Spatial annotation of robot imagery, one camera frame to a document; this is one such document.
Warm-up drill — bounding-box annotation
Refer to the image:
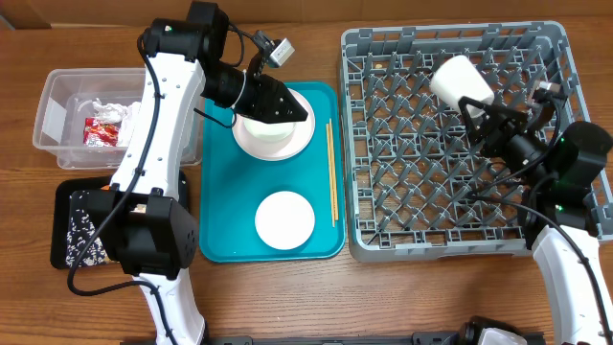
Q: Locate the black plastic tray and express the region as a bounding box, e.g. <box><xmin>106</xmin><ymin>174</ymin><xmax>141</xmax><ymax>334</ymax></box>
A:
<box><xmin>50</xmin><ymin>171</ymin><xmax>198</xmax><ymax>269</ymax></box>

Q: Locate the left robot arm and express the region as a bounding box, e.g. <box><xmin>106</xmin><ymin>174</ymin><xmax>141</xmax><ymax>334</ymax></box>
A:
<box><xmin>87</xmin><ymin>1</ymin><xmax>307</xmax><ymax>344</ymax></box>

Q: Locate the teal plastic tray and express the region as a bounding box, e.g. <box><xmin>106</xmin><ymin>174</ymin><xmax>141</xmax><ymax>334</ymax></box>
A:
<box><xmin>199</xmin><ymin>81</ymin><xmax>347</xmax><ymax>263</ymax></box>

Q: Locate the red snack wrapper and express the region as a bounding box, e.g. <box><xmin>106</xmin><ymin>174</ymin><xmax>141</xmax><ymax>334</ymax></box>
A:
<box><xmin>83</xmin><ymin>117</ymin><xmax>119</xmax><ymax>148</ymax></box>

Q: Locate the large white plate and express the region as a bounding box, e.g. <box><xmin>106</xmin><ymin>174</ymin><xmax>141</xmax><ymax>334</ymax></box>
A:
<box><xmin>232</xmin><ymin>88</ymin><xmax>315</xmax><ymax>161</ymax></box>

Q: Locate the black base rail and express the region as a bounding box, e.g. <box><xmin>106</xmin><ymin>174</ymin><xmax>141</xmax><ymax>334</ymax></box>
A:
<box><xmin>205</xmin><ymin>331</ymin><xmax>547</xmax><ymax>345</ymax></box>

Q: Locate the white napkin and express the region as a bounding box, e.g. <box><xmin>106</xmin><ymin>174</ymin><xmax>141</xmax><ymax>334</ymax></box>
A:
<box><xmin>117</xmin><ymin>102</ymin><xmax>141</xmax><ymax>147</ymax></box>

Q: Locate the white cup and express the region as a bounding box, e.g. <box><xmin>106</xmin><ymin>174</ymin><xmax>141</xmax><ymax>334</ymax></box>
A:
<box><xmin>430</xmin><ymin>55</ymin><xmax>494</xmax><ymax>112</ymax></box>

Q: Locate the wooden chopstick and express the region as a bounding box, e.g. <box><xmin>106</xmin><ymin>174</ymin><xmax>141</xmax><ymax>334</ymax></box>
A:
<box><xmin>326</xmin><ymin>123</ymin><xmax>335</xmax><ymax>228</ymax></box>
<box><xmin>328</xmin><ymin>119</ymin><xmax>339</xmax><ymax>222</ymax></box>

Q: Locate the food scraps pile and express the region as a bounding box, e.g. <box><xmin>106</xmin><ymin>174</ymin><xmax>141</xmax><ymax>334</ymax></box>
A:
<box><xmin>65</xmin><ymin>191</ymin><xmax>111</xmax><ymax>267</ymax></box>

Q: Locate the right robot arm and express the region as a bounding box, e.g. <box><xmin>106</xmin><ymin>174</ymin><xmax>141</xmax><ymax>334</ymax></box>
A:
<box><xmin>458</xmin><ymin>92</ymin><xmax>612</xmax><ymax>344</ymax></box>

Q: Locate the green-rimmed white bowl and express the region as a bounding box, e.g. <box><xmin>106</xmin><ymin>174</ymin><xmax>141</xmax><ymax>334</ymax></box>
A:
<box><xmin>243</xmin><ymin>118</ymin><xmax>295</xmax><ymax>143</ymax></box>

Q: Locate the foil wrapper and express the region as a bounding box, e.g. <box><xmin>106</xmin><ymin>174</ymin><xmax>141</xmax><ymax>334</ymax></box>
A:
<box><xmin>92</xmin><ymin>99</ymin><xmax>129</xmax><ymax>124</ymax></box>

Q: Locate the clear plastic bin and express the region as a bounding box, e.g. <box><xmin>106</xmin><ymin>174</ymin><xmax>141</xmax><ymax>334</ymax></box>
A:
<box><xmin>32</xmin><ymin>67</ymin><xmax>207</xmax><ymax>171</ymax></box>

